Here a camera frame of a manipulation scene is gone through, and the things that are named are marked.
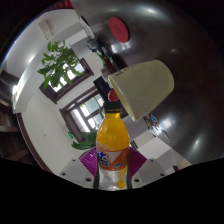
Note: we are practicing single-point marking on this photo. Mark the green exit sign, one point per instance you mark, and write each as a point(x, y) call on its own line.
point(70, 135)

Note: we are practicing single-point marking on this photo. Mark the orange drink plastic bottle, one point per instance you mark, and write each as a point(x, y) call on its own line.
point(112, 140)

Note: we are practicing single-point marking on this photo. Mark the potted plant in white pot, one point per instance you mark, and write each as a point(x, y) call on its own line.
point(60, 61)
point(83, 144)

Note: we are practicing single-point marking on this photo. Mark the flat round red coaster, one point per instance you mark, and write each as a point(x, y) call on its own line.
point(118, 29)

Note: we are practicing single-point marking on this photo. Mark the black round device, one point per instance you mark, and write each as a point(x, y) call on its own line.
point(93, 44)

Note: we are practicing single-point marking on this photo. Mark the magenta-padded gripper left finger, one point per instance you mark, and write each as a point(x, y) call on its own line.
point(75, 171)

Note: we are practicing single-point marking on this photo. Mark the white printed magazine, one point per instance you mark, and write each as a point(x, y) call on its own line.
point(86, 26)

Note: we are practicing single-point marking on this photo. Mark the dark framed window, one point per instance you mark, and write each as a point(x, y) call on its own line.
point(71, 78)

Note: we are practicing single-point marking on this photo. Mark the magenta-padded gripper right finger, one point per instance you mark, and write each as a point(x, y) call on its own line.
point(150, 171)

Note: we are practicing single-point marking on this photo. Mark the pale yellow cup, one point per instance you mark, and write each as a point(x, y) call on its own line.
point(146, 86)

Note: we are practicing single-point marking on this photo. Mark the red carpeted staircase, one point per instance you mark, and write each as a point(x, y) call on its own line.
point(63, 4)

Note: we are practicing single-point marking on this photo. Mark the dark wooden double door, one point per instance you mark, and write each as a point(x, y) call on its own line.
point(83, 115)

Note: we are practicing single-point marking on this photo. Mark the white wall radiator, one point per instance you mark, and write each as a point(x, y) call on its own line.
point(46, 29)

